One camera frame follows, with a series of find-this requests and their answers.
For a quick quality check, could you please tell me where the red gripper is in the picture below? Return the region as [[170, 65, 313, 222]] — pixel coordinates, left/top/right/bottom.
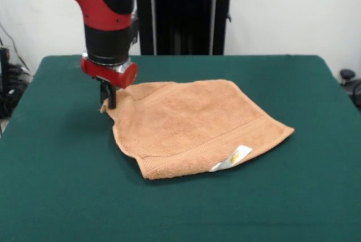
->
[[81, 52, 139, 109]]

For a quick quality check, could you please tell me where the orange terry towel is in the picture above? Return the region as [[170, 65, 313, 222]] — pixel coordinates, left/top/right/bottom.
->
[[98, 79, 296, 181]]

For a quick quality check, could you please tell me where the black equipment stack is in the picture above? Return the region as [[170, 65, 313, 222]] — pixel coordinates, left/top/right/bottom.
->
[[0, 46, 32, 119]]

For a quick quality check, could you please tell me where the dark green table cloth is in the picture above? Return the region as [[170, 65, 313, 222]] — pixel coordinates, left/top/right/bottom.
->
[[0, 54, 361, 242]]

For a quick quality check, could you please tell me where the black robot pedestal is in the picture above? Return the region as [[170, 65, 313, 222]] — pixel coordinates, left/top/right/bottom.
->
[[131, 0, 244, 56]]

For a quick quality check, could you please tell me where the grey cable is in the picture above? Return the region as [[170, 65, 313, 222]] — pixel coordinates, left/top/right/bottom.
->
[[0, 23, 30, 71]]

